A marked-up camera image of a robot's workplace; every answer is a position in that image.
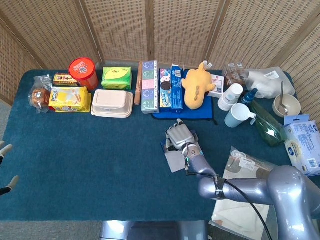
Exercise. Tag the blue glasses box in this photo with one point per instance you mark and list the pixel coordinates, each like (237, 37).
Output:
(175, 162)

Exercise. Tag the blue yellow cookie box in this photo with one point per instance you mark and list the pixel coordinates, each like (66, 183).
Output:
(165, 100)

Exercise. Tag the pastel tissue multipack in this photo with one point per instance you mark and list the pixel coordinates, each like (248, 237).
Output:
(150, 87)

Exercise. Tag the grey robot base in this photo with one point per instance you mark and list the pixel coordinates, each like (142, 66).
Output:
(150, 231)

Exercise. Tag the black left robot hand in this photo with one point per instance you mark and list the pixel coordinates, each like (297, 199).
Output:
(6, 148)

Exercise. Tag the small white box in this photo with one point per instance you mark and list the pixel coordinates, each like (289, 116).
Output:
(217, 85)

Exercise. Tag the stack of paper cups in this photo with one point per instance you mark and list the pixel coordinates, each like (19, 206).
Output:
(231, 96)

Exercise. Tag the blue cloth mat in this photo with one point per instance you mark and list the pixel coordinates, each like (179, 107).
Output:
(197, 115)

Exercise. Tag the green tissue pack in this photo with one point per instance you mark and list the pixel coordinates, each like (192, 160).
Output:
(116, 77)

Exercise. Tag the metal spoon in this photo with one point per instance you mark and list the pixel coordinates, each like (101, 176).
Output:
(282, 95)

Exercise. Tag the small red yellow box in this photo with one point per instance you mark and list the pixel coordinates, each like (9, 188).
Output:
(63, 79)

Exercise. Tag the orange tub with red lid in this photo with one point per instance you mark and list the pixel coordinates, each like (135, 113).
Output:
(82, 68)

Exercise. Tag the woven folding screen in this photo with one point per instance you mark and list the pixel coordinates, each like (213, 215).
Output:
(125, 30)

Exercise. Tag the yellow plush toy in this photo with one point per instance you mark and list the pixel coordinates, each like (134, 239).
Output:
(197, 85)

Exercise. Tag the beige bowl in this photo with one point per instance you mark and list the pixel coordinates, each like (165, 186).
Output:
(292, 105)

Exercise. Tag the yellow biscuit package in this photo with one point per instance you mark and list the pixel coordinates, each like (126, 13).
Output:
(70, 100)

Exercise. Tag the bread in clear bag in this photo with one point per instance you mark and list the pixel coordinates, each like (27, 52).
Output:
(40, 96)

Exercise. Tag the clear plastic container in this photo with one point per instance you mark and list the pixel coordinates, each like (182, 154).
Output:
(232, 75)

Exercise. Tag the beige plastic lunch box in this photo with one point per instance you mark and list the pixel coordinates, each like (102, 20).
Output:
(111, 102)

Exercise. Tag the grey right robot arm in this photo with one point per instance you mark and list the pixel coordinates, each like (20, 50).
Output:
(240, 191)

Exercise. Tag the teal felt table cover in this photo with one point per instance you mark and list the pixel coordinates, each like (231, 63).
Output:
(100, 155)

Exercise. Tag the cream tote in clear bag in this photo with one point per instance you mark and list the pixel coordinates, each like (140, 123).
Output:
(245, 165)

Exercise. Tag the wooden rolling pin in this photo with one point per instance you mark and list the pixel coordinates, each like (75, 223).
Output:
(138, 87)

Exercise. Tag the blue white wipes package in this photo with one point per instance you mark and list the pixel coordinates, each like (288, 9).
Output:
(302, 145)

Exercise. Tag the light blue mug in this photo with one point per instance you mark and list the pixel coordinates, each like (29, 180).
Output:
(237, 116)

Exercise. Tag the white plastic bag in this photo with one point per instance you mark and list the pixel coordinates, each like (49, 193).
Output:
(267, 82)

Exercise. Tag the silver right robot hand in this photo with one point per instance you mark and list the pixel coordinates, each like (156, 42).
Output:
(180, 136)

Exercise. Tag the green bottle with blue cap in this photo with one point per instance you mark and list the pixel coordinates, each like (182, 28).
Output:
(267, 125)

